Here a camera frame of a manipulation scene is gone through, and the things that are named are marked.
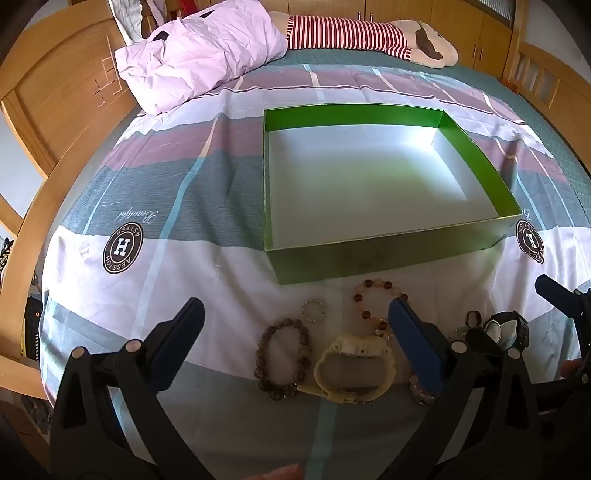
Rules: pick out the wooden headboard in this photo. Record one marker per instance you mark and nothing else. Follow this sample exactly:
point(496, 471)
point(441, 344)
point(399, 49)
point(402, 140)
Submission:
point(60, 92)

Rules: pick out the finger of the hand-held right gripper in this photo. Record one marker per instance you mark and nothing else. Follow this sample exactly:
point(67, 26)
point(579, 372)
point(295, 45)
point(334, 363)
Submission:
point(554, 290)

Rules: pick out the green cardboard box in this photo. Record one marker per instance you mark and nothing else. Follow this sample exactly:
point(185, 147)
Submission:
point(351, 184)

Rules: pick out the pink pillow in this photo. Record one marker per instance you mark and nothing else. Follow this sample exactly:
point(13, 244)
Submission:
point(198, 55)

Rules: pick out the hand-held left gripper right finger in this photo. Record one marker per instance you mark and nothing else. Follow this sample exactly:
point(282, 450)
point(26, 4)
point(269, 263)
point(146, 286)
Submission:
point(413, 341)

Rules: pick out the person's left hand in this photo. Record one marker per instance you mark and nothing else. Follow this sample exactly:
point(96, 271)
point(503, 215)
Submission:
point(284, 473)

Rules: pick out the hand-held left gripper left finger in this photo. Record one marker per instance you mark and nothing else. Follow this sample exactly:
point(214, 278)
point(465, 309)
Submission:
point(182, 332)

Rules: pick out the printed striped bed sheet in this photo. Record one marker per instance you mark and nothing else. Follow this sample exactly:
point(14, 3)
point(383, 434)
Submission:
point(184, 258)

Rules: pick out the wooden wardrobe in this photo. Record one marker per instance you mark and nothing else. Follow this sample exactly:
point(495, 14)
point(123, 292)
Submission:
point(466, 27)

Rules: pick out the gold flower brooch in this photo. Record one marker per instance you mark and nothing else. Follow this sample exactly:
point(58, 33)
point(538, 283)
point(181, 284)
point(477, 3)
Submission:
point(458, 331)

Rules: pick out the black wrist watch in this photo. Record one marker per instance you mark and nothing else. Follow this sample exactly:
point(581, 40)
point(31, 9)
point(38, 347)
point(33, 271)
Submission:
point(519, 330)

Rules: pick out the cream wrist watch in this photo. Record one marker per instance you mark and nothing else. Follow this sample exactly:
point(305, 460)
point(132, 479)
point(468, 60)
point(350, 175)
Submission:
point(351, 348)

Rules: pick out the striped plush toy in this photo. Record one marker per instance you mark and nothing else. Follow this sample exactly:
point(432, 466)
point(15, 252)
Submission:
point(351, 32)

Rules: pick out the wooden footboard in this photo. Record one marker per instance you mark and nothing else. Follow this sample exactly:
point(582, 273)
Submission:
point(545, 69)

